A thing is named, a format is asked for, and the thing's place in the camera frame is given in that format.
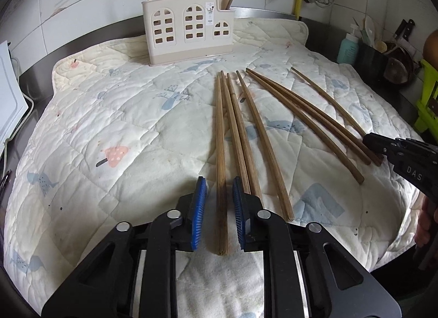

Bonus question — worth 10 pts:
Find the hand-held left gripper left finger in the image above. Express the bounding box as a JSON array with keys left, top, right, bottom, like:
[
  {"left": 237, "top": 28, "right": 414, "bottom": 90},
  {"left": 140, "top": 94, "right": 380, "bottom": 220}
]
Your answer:
[{"left": 41, "top": 176, "right": 208, "bottom": 318}]

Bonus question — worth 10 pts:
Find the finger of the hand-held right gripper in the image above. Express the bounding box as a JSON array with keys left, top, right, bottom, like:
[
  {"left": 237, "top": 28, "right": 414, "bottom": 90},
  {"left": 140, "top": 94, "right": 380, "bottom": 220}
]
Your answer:
[{"left": 363, "top": 132, "right": 397, "bottom": 164}]

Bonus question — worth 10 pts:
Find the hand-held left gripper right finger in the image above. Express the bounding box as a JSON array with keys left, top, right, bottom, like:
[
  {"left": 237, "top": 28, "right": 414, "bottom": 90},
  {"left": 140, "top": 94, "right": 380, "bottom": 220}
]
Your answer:
[{"left": 232, "top": 176, "right": 402, "bottom": 318}]

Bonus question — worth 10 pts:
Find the beige plastic chopstick holder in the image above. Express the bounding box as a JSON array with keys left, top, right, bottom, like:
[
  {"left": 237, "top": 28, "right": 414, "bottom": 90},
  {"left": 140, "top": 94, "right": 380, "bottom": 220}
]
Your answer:
[{"left": 141, "top": 0, "right": 235, "bottom": 66}]

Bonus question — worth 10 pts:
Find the person's right hand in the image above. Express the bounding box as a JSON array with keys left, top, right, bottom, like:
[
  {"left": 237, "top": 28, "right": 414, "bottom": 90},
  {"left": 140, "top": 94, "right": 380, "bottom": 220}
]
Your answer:
[{"left": 415, "top": 198, "right": 438, "bottom": 249}]

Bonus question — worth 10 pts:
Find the green plastic rack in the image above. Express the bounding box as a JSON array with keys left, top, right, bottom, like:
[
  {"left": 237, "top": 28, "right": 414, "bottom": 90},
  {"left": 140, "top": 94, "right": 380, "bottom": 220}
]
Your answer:
[{"left": 412, "top": 59, "right": 438, "bottom": 134}]

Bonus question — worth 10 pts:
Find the teal pump soap bottle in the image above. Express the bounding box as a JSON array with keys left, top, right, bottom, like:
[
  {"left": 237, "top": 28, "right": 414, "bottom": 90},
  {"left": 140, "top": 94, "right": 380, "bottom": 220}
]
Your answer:
[{"left": 337, "top": 24, "right": 361, "bottom": 65}]

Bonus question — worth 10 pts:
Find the white quilted printed blanket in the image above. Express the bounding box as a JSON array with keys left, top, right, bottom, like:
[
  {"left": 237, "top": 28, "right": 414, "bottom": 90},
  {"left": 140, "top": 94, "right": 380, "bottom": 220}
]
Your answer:
[{"left": 3, "top": 17, "right": 425, "bottom": 318}]

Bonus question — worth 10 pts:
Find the brown round object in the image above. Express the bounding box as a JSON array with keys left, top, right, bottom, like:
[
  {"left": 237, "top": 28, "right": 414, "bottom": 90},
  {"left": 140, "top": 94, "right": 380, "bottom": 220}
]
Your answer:
[{"left": 423, "top": 29, "right": 438, "bottom": 62}]

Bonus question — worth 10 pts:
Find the white plastic spoon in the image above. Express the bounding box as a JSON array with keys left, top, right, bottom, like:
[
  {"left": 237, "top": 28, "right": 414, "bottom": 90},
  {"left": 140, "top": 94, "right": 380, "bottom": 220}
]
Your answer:
[{"left": 361, "top": 16, "right": 376, "bottom": 47}]

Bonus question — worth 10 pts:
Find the white appliance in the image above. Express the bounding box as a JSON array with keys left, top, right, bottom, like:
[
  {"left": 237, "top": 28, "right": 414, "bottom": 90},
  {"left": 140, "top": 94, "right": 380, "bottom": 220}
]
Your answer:
[{"left": 0, "top": 40, "right": 30, "bottom": 148}]

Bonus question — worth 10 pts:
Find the black handled knife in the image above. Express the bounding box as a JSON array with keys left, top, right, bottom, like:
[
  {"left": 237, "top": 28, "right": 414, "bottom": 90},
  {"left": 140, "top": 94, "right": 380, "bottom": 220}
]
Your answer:
[{"left": 392, "top": 19, "right": 416, "bottom": 43}]

